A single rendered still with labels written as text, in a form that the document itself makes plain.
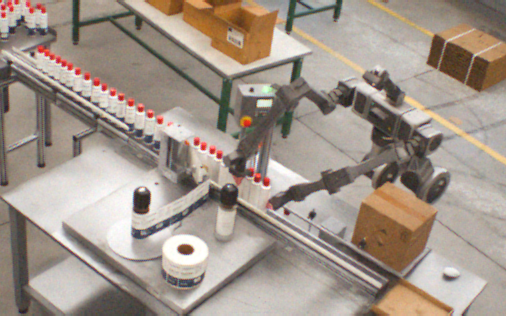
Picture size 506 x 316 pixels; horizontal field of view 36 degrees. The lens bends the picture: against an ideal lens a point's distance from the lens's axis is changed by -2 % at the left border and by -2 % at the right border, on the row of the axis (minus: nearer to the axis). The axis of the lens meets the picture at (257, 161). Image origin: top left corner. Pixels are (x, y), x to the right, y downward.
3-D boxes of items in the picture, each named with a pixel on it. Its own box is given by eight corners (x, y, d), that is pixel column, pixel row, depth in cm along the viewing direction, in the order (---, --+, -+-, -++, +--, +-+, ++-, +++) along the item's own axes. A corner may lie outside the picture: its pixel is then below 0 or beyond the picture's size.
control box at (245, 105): (232, 117, 395) (237, 84, 385) (265, 116, 401) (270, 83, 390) (238, 128, 388) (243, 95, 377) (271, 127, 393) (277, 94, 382)
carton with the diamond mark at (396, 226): (350, 242, 397) (361, 200, 381) (375, 222, 413) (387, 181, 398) (399, 273, 383) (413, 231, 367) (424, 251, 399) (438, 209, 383)
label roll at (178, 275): (167, 254, 368) (169, 230, 360) (209, 263, 366) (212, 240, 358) (155, 282, 352) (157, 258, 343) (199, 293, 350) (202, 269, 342)
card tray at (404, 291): (370, 310, 363) (372, 303, 360) (398, 282, 380) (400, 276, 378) (426, 344, 349) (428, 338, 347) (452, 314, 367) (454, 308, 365)
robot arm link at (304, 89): (312, 88, 350) (300, 71, 353) (288, 107, 353) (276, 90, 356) (338, 107, 392) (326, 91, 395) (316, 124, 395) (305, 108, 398)
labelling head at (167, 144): (156, 171, 418) (160, 130, 403) (173, 161, 427) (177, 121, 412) (176, 183, 412) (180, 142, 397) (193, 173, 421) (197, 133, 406)
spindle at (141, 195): (126, 237, 372) (128, 188, 355) (139, 228, 378) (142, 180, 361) (139, 246, 368) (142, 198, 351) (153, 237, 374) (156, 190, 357)
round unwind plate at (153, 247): (93, 237, 370) (93, 235, 369) (139, 210, 391) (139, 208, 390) (139, 271, 356) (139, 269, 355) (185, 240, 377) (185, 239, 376)
